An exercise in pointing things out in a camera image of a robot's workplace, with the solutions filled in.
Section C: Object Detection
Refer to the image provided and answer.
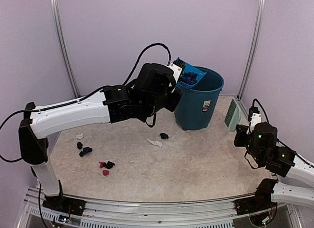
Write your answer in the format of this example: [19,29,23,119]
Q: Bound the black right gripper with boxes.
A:
[234,124,264,165]

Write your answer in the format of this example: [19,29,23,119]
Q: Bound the light green hand brush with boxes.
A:
[224,99,241,132]

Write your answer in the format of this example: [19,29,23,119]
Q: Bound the blue plastic dustpan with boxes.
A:
[172,57,206,89]

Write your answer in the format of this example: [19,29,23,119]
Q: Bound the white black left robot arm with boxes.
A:
[18,63,184,211]

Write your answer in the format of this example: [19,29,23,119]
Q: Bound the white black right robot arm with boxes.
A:
[234,122,314,214]

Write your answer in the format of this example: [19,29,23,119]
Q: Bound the dark blue scrap centre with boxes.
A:
[182,72,199,85]

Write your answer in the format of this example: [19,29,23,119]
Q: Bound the teal plastic trash bin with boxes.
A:
[174,66,224,130]

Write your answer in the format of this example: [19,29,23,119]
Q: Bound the dark blue scrap near bin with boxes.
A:
[159,132,169,140]

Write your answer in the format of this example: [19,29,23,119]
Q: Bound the white paper scrap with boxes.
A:
[146,139,162,148]

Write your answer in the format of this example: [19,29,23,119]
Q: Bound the white scrap far left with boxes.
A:
[76,133,84,140]

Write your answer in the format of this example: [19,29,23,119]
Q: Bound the black scrap by pink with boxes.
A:
[104,161,115,169]

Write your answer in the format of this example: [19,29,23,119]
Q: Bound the dark blue scrap far left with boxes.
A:
[79,147,93,157]

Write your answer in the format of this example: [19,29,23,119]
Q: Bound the black scrap far left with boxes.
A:
[77,142,83,150]

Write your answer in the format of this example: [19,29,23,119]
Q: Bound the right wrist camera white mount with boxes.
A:
[246,99,262,134]

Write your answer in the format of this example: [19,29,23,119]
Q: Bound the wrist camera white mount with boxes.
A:
[167,58,186,84]
[246,99,262,134]

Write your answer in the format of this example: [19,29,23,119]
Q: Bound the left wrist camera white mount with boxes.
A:
[167,58,186,84]

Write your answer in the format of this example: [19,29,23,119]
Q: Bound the black camera cable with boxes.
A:
[122,43,172,86]

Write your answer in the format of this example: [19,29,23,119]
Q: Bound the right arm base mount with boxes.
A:
[235,178,278,215]

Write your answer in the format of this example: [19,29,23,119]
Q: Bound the aluminium front rail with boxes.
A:
[14,188,305,228]

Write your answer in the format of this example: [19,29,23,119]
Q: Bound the right aluminium frame post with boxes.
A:
[237,0,266,101]

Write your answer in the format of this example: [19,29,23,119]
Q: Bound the aluminium frame post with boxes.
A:
[237,0,266,101]
[50,0,80,98]

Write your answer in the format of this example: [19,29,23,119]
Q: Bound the left aluminium frame post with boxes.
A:
[50,0,80,98]

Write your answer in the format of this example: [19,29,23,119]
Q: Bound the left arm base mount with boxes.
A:
[43,189,86,216]

